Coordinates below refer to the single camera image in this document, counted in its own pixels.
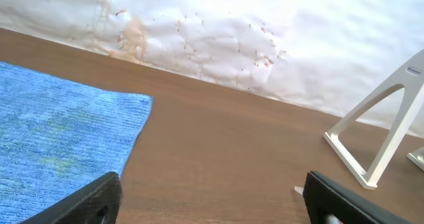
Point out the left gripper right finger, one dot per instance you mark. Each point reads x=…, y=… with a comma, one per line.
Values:
x=338, y=202

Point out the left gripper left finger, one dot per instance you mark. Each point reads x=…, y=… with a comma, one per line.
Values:
x=89, y=202

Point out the blue cloth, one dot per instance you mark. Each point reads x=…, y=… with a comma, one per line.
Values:
x=56, y=131

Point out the white and blue stand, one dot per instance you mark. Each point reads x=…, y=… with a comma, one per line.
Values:
x=391, y=141

